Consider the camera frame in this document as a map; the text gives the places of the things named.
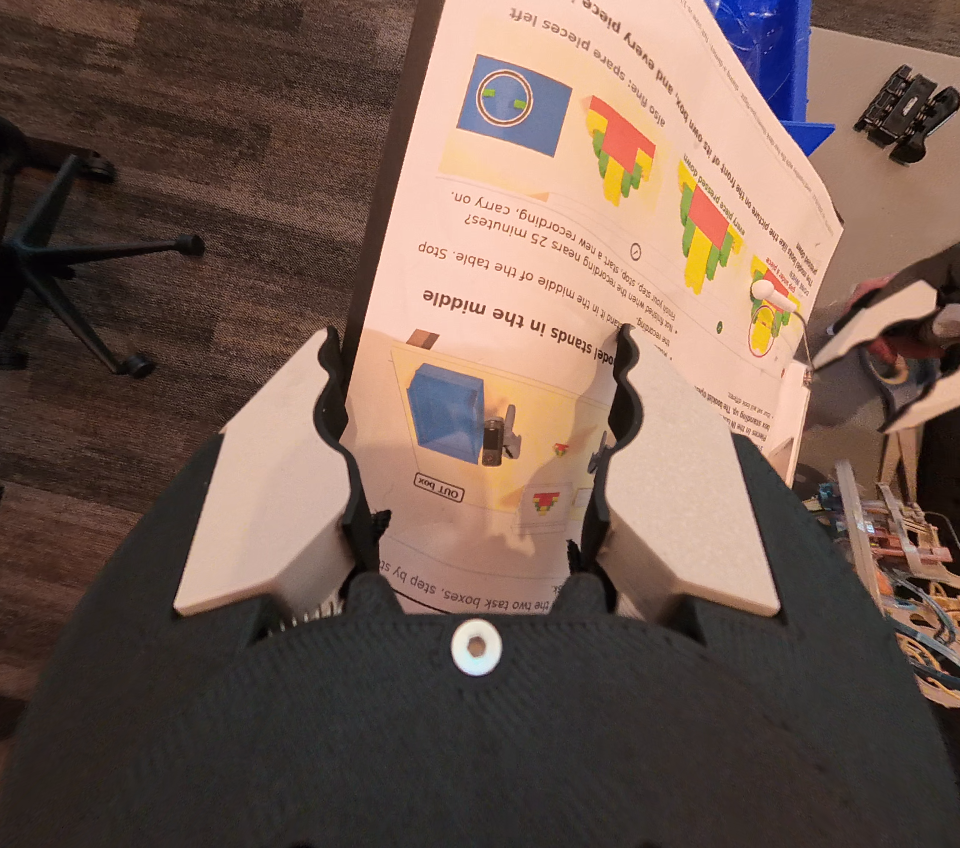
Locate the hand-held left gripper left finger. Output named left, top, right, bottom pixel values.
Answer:
left=172, top=326, right=393, bottom=618

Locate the black plastic device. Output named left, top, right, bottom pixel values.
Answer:
left=852, top=62, right=960, bottom=168

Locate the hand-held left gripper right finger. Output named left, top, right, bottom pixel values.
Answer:
left=566, top=323, right=782, bottom=623

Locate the instruction sheet board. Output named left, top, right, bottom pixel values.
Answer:
left=339, top=0, right=846, bottom=618

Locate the black office chair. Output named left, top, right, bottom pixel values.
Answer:
left=0, top=115, right=209, bottom=382

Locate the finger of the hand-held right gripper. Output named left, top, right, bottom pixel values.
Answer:
left=810, top=279, right=944, bottom=373
left=877, top=377, right=960, bottom=437

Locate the marble maze ball toy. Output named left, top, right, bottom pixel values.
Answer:
left=797, top=338, right=960, bottom=714

